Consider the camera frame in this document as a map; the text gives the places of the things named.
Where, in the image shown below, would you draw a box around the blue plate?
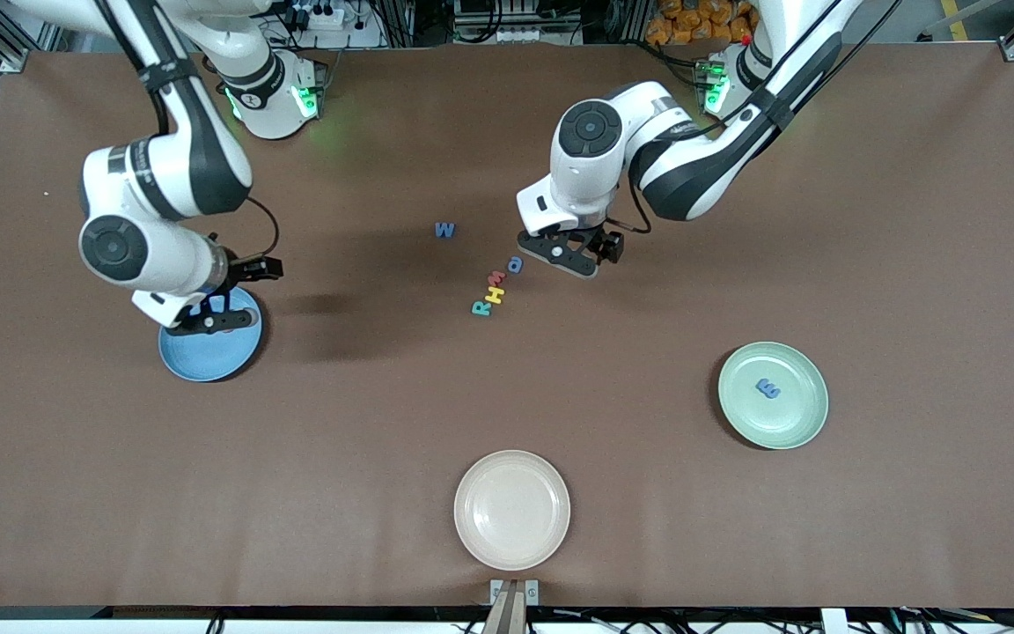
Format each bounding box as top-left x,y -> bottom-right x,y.
158,283 -> 264,383

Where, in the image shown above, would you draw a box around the green plate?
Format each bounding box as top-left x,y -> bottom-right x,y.
717,341 -> 830,451

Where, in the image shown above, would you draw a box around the beige plate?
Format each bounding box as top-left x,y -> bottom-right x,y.
453,449 -> 572,572

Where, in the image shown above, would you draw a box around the brown table cover mat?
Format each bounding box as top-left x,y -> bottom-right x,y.
0,42 -> 1014,608

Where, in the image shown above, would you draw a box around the dark equipment rack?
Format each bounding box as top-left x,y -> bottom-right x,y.
450,0 -> 624,47

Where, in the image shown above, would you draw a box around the orange snack bags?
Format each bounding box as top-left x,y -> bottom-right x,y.
645,0 -> 759,45

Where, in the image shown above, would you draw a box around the white power strip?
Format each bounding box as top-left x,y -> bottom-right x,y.
283,0 -> 348,32

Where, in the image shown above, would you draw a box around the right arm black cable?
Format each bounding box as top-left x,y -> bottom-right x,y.
93,0 -> 282,261

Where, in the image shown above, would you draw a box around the black table edge rail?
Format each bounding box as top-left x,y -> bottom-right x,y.
0,604 -> 1014,623

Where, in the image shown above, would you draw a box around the grey metal mounting bracket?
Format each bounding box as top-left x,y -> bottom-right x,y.
489,579 -> 540,608

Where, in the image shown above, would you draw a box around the beige camera support post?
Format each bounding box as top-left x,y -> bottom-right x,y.
481,581 -> 529,634

